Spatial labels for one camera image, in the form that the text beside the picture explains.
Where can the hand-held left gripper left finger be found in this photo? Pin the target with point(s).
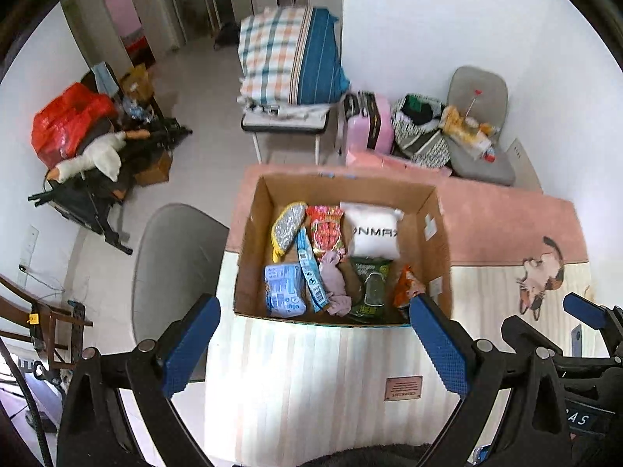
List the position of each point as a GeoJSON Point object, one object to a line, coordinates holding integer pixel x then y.
{"type": "Point", "coordinates": [192, 345]}

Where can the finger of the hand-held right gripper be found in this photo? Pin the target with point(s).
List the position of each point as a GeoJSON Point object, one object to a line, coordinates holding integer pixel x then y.
{"type": "Point", "coordinates": [591, 314]}
{"type": "Point", "coordinates": [518, 333]}

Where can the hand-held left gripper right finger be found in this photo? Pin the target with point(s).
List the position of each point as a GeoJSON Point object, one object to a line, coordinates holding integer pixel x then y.
{"type": "Point", "coordinates": [440, 345]}

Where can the orange snack packet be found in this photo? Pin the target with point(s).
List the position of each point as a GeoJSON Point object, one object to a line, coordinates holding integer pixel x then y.
{"type": "Point", "coordinates": [406, 287]}

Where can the green snack packet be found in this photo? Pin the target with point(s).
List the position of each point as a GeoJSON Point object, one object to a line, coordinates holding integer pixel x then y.
{"type": "Point", "coordinates": [371, 289]}

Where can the light blue tissue packet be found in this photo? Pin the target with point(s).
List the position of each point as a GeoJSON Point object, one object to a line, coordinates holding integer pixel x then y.
{"type": "Point", "coordinates": [284, 291]}

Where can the pink cloth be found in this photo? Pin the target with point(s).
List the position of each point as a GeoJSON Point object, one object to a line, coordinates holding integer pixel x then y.
{"type": "Point", "coordinates": [336, 282]}

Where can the white ONMAX pouch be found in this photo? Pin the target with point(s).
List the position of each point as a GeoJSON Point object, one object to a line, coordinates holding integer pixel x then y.
{"type": "Point", "coordinates": [374, 231]}

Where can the long blue snack packet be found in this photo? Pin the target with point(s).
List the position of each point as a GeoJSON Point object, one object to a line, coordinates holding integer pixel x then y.
{"type": "Point", "coordinates": [311, 272]}

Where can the yellow banana-shaped packet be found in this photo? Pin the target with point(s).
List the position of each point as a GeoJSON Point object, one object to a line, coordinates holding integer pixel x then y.
{"type": "Point", "coordinates": [287, 228]}

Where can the red snack packet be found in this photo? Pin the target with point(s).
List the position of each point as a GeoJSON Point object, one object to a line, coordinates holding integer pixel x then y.
{"type": "Point", "coordinates": [327, 231]}

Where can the blue smartphone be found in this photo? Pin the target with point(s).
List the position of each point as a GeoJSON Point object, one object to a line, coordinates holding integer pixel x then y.
{"type": "Point", "coordinates": [577, 340]}

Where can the grey shell chair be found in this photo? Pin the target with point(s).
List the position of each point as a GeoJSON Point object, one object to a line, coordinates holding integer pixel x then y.
{"type": "Point", "coordinates": [175, 262]}

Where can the person's dark fleece clothing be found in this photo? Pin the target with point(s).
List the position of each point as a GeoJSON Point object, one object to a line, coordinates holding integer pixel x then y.
{"type": "Point", "coordinates": [365, 456]}

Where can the dark wooden rack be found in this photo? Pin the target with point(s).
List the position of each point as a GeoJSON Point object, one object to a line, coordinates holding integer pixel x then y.
{"type": "Point", "coordinates": [48, 331]}

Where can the black folded tripod stand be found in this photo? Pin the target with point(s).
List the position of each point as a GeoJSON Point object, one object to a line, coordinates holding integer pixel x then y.
{"type": "Point", "coordinates": [92, 197]}

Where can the small brown cardboard box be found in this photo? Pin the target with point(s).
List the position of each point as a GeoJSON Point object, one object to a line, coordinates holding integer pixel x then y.
{"type": "Point", "coordinates": [155, 170]}

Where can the small red white box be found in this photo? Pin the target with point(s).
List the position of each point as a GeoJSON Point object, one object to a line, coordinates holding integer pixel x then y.
{"type": "Point", "coordinates": [490, 154]}

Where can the black white patterned bag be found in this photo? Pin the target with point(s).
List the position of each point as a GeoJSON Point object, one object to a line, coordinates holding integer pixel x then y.
{"type": "Point", "coordinates": [423, 148]}

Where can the white goose plush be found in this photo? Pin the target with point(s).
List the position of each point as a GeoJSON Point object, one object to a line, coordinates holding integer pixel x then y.
{"type": "Point", "coordinates": [104, 158]}

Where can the yellow plastic bag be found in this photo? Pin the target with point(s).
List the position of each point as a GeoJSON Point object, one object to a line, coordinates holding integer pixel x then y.
{"type": "Point", "coordinates": [462, 131]}

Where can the clear plastic bottle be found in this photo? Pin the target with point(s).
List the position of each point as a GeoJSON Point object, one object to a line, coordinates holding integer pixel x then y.
{"type": "Point", "coordinates": [471, 112]}

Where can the pink suitcase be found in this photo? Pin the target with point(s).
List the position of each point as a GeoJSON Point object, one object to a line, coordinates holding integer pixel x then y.
{"type": "Point", "coordinates": [382, 126]}

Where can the white legged bench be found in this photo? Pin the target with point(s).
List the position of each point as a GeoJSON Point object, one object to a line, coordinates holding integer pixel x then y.
{"type": "Point", "coordinates": [282, 119]}

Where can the grey padded chair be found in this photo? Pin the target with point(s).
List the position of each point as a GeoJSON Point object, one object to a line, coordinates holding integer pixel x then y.
{"type": "Point", "coordinates": [479, 82]}

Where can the red plastic bag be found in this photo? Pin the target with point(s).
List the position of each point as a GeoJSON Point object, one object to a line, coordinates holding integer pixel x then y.
{"type": "Point", "coordinates": [63, 126]}

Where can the cardboard box with yellow bag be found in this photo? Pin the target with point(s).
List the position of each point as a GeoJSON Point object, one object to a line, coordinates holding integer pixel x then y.
{"type": "Point", "coordinates": [137, 83]}

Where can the light blue cloth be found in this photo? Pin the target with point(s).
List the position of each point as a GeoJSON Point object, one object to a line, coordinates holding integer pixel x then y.
{"type": "Point", "coordinates": [106, 79]}

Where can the plaid folded quilt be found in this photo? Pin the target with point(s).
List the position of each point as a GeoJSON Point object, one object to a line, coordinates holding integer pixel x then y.
{"type": "Point", "coordinates": [287, 56]}

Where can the white wall socket plate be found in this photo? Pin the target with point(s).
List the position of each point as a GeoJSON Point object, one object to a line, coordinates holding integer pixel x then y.
{"type": "Point", "coordinates": [523, 163]}

